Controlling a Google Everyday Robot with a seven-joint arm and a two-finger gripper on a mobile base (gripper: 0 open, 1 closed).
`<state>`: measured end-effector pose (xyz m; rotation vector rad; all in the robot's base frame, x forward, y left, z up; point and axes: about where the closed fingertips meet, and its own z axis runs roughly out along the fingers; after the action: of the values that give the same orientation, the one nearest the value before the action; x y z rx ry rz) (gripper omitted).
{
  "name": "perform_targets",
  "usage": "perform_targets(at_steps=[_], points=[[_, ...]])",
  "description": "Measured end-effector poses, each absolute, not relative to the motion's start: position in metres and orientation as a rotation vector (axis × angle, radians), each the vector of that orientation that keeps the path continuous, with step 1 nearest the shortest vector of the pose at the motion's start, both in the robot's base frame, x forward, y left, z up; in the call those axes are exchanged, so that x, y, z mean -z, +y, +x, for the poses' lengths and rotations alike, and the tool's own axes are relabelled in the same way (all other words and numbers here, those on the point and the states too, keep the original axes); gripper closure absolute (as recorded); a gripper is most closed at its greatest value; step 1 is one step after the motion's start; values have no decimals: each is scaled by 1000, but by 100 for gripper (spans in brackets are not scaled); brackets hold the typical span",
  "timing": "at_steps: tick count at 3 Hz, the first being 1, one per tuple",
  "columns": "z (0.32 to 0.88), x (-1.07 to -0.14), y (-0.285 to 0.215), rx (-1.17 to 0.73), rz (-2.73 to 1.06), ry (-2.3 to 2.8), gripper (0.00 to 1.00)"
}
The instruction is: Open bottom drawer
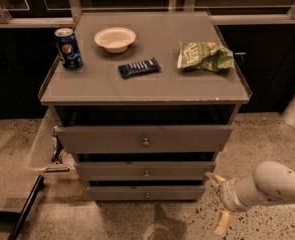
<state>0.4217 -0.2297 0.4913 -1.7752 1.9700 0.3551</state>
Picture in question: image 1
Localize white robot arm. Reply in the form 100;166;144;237
205;161;295;236

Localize clear plastic bin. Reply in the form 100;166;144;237
28;111;79;180

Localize white paper bowl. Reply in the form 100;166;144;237
94;27;136;53

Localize green chip bag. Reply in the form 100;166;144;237
177;42;235;72

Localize blue pepsi can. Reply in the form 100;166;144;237
54;28;83;70

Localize black metal bar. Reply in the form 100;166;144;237
7;175;44;240

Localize grey drawer cabinet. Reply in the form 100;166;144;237
40;12;251;191

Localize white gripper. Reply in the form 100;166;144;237
205;172;248;235

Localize dark blue candy bar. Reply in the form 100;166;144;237
118;58;161;79

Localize grey bottom drawer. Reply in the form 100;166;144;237
87;185;205;201

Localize metal window rail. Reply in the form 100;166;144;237
0;0;295;28

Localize grey top drawer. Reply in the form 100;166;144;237
56;125;232;154

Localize grey middle drawer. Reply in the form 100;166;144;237
75;161;215;181

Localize grey drawer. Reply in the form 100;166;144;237
56;125;232;154
75;161;215;181
87;185;205;201

